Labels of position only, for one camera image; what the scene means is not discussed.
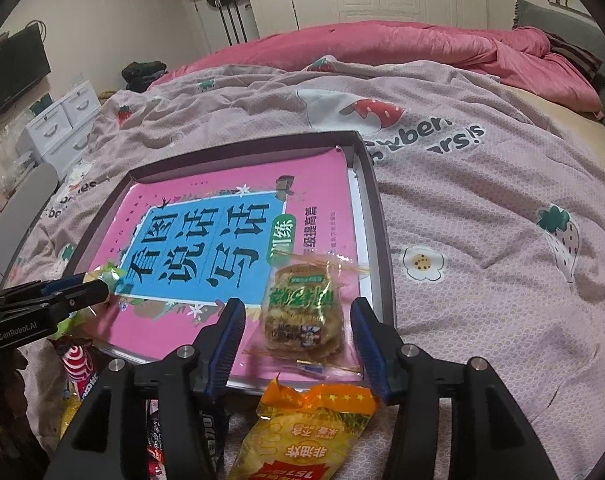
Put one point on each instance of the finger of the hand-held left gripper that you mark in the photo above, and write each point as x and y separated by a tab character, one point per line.
62	285
85	295

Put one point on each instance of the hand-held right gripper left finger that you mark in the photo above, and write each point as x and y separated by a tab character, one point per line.
230	332

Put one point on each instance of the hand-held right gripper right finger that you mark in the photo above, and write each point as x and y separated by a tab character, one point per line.
366	340

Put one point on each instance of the green clear snack packet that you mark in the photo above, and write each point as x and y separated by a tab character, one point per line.
107	274

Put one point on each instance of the clear rice cracker packet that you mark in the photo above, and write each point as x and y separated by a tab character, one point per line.
302	310

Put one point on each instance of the orange and yellow snack packet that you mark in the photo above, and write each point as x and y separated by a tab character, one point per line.
292	435

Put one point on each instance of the grey cardboard box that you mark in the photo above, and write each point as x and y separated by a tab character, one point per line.
377	220

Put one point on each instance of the red swirl candy packet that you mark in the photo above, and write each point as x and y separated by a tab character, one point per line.
75	360

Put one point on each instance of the dark cloth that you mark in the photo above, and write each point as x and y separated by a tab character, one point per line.
7	410

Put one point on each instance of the white drawer unit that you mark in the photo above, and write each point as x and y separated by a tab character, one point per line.
57	125

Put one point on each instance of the pink and blue book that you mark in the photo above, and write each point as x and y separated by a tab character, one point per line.
322	185

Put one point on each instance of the strawberry printed blanket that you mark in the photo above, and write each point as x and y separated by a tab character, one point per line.
482	210

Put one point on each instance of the black television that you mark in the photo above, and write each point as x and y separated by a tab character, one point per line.
12	75

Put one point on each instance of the dark clothes pile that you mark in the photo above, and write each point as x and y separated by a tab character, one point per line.
142	75

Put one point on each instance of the pink duvet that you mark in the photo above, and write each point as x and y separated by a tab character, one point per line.
382	45

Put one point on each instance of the beige bed sheet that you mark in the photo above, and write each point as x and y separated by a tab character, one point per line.
582	130

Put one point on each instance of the dark striped pillow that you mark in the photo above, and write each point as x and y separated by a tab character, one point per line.
577	57

